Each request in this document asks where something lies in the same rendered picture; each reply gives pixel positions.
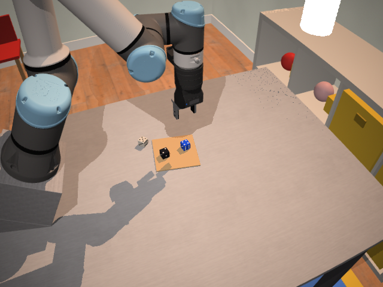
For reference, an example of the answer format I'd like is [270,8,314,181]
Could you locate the orange flat mat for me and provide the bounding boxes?
[152,135,200,172]

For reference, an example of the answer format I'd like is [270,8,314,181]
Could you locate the blue die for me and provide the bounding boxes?
[180,139,190,151]

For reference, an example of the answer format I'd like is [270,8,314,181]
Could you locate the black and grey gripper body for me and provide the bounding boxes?
[166,45,203,109]

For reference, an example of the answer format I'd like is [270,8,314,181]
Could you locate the white die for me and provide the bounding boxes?
[138,136,148,148]

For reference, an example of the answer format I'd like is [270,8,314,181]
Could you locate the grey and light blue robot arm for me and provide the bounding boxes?
[1,0,205,183]

